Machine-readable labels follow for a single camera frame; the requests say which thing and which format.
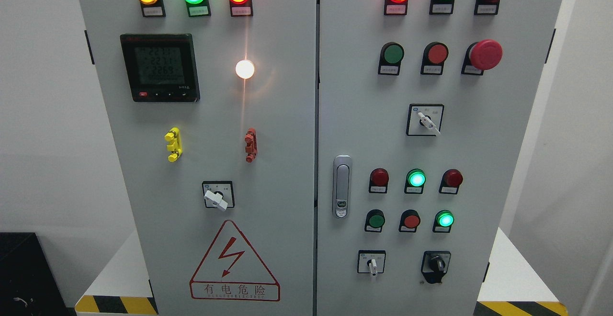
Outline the black rotary knob switch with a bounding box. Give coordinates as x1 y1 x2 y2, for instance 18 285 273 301
420 251 451 284

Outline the red terminal connector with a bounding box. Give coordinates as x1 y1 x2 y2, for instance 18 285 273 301
244 127 258 163

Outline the dark red indicator light left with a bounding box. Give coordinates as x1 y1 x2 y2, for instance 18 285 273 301
368 168 389 193

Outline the white lit indicator lamp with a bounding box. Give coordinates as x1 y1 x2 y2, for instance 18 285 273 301
235 59 255 80

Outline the green push button lower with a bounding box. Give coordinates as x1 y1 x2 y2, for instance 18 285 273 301
364 209 386 233

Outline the green push button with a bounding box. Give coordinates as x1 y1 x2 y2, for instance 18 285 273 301
364 209 386 233
377 42 404 76

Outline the green lit indicator middle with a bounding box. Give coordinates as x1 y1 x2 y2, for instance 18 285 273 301
404 169 426 194

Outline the grey left cabinet door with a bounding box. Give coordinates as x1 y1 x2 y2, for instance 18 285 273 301
79 0 316 316

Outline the grey cabinet door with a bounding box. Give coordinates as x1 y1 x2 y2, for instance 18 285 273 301
79 0 316 316
316 0 561 316

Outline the green push button upper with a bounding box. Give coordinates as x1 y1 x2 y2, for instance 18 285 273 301
377 42 404 76

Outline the red push button lower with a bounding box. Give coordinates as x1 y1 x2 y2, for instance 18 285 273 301
398 209 421 233

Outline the red push button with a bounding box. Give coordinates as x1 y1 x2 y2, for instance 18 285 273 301
420 42 449 76
398 209 421 233

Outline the yellow terminal connector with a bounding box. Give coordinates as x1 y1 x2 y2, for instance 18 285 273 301
164 127 182 162

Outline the grey right cabinet door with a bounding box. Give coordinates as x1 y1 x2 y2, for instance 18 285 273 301
316 0 561 316

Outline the red danger warning sticker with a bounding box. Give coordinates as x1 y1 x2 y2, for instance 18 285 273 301
190 220 281 302

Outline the red push button upper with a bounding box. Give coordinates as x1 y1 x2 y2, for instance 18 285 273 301
420 42 449 76

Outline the green illuminated button lower right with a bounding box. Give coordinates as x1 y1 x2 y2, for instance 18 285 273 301
432 210 454 233

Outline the black digital power meter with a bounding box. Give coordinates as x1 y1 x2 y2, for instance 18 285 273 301
120 33 200 102

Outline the red emergency stop button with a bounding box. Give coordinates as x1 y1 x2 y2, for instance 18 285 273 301
461 39 503 76

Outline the black box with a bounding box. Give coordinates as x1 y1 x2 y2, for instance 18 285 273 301
0 232 69 316

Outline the silver door handle lock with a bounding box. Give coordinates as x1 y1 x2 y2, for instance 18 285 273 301
332 155 352 218

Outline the white selector switch left door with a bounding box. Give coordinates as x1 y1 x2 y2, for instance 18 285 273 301
202 181 235 211

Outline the white selector switch upper right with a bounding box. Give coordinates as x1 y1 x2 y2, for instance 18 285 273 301
406 103 444 136

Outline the white selector switch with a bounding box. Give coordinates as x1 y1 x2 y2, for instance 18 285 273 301
357 250 386 277
406 103 444 136

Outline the white selector switch lower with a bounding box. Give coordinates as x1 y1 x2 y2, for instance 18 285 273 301
357 250 386 277

